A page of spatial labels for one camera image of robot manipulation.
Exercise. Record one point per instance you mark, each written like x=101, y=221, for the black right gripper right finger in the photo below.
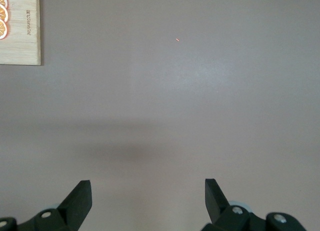
x=217, y=208

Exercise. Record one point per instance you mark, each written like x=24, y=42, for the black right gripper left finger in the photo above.
x=72, y=208

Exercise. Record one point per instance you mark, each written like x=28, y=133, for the bamboo cutting board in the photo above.
x=22, y=51

